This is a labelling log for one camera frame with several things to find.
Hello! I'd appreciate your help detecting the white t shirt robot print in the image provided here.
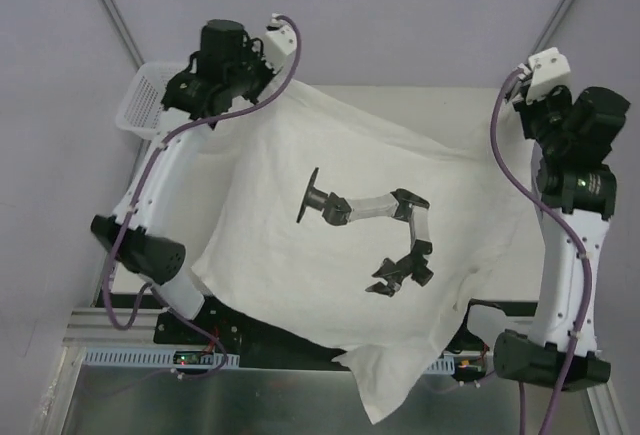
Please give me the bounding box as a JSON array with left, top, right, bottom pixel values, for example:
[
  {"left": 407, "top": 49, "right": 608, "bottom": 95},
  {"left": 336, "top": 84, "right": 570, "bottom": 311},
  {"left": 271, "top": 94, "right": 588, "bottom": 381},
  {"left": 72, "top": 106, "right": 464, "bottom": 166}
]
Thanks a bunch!
[{"left": 192, "top": 81, "right": 544, "bottom": 423}]

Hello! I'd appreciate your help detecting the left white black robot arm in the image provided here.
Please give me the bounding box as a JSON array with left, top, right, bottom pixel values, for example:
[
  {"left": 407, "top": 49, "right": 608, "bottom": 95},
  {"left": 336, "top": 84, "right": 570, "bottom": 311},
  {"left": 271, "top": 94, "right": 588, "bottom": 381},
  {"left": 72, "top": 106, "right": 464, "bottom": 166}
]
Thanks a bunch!
[{"left": 90, "top": 14, "right": 300, "bottom": 344}]

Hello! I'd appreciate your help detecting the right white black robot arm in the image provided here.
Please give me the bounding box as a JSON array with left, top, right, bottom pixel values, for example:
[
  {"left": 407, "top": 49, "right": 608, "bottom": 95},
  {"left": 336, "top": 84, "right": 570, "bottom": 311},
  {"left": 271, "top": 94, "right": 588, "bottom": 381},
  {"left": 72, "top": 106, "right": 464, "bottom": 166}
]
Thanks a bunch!
[{"left": 493, "top": 86, "right": 630, "bottom": 392}]

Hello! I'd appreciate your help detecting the white perforated plastic basket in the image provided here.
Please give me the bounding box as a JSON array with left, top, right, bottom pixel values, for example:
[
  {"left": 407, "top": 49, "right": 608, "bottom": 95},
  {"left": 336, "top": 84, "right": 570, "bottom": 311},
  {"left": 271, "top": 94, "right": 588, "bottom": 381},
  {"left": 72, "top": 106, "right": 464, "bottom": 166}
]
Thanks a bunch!
[{"left": 115, "top": 62, "right": 190, "bottom": 141}]

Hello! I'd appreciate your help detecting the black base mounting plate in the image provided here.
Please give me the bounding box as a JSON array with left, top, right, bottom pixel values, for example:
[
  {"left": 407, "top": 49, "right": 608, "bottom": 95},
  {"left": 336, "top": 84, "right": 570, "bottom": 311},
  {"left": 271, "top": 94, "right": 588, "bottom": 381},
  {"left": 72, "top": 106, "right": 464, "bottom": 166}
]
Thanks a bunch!
[{"left": 94, "top": 292, "right": 509, "bottom": 371}]

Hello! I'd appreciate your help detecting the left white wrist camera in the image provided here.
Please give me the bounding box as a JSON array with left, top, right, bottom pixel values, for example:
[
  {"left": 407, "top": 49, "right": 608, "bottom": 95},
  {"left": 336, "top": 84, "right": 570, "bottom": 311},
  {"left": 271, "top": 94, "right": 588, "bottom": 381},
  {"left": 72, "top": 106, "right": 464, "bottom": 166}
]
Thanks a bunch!
[{"left": 261, "top": 13, "right": 297, "bottom": 73}]

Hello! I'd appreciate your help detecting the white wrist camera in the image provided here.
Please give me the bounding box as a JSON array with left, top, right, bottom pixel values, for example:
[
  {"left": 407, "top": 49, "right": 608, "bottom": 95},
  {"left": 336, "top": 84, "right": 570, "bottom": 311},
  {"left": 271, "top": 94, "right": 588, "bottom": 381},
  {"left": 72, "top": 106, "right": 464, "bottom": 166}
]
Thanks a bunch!
[
  {"left": 261, "top": 13, "right": 297, "bottom": 73},
  {"left": 518, "top": 47, "right": 571, "bottom": 105}
]

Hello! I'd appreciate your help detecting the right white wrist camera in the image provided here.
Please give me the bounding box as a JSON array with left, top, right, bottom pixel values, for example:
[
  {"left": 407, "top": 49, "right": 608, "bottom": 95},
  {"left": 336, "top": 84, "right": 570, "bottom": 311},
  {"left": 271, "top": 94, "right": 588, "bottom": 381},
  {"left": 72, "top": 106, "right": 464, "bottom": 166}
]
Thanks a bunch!
[{"left": 518, "top": 47, "right": 571, "bottom": 105}]

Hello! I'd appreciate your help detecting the right slotted cable duct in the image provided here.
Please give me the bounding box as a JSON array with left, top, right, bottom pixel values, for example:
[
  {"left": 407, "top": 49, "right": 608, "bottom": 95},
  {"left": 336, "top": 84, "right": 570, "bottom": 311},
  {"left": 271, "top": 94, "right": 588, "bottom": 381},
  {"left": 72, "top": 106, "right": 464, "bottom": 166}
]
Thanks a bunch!
[{"left": 425, "top": 354, "right": 456, "bottom": 376}]

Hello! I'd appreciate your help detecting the slotted cable duct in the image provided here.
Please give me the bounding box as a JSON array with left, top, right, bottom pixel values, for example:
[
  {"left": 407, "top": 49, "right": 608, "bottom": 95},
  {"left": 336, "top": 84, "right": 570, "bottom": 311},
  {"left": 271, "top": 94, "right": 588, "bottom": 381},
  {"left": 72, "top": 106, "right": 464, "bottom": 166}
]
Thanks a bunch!
[
  {"left": 84, "top": 348, "right": 240, "bottom": 370},
  {"left": 425, "top": 354, "right": 456, "bottom": 376}
]

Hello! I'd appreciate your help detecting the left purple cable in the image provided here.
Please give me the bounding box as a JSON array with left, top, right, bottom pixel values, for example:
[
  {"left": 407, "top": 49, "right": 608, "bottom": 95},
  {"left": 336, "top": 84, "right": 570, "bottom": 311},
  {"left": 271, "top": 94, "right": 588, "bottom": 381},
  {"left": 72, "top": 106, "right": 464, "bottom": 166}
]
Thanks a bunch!
[{"left": 102, "top": 14, "right": 305, "bottom": 396}]

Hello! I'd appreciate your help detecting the aluminium frame rail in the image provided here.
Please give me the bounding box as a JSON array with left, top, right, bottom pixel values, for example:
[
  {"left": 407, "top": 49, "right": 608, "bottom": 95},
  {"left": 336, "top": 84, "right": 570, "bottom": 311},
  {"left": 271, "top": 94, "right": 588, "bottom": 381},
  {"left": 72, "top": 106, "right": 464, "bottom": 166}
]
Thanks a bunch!
[{"left": 62, "top": 304, "right": 601, "bottom": 361}]

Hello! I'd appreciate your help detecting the left slotted cable duct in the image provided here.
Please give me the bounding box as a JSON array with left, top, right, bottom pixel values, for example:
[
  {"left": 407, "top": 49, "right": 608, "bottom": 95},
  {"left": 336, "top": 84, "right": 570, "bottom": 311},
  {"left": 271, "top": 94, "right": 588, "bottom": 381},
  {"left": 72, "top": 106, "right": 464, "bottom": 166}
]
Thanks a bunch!
[{"left": 84, "top": 348, "right": 240, "bottom": 370}]

